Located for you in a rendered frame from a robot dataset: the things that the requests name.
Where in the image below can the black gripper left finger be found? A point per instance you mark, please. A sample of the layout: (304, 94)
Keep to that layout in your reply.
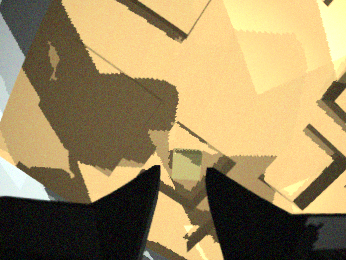
(113, 227)

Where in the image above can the yellow square block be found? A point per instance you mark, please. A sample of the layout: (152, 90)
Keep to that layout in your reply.
(186, 164)

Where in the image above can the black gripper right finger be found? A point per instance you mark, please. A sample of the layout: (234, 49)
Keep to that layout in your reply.
(249, 227)

